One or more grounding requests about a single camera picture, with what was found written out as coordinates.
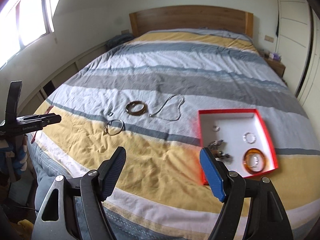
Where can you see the beige wall socket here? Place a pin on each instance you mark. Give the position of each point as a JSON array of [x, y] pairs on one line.
[[269, 39], [125, 31]]

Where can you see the thin metal bangle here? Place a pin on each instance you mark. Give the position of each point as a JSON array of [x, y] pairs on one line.
[[108, 133]]

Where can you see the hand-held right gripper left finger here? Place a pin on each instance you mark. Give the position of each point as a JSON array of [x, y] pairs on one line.
[[113, 172]]

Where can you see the white sliding wardrobe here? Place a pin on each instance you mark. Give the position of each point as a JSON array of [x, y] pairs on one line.
[[295, 30]]

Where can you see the window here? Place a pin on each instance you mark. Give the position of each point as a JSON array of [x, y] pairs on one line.
[[27, 17]]

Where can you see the dark brown bangle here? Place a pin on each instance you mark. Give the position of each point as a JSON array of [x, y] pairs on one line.
[[128, 110]]

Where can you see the red cardboard box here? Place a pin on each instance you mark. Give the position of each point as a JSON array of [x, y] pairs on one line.
[[232, 130]]

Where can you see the silver charm pendant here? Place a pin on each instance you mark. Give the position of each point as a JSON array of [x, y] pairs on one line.
[[215, 144]]

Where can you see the grey crumpled cloth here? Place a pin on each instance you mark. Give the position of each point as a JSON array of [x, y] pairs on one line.
[[118, 40]]

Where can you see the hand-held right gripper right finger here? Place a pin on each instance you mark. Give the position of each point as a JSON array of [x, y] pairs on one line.
[[212, 175]]

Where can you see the wooden headboard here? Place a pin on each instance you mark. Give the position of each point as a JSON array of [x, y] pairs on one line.
[[190, 18]]

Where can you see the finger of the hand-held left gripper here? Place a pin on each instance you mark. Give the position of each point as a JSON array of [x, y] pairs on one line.
[[13, 100], [47, 120]]

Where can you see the wooden nightstand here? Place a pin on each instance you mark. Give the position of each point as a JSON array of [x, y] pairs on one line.
[[276, 67]]

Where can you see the amber bangle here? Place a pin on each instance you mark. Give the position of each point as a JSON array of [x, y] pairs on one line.
[[246, 167]]

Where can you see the small purple box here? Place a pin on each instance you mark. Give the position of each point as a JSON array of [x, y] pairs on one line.
[[275, 55]]

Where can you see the yellow cloth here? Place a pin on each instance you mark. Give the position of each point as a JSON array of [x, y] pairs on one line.
[[24, 224]]

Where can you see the person's left hand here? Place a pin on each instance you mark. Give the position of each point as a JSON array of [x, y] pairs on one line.
[[21, 155]]

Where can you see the white low wall cabinet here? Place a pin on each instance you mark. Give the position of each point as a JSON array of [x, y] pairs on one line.
[[70, 65]]

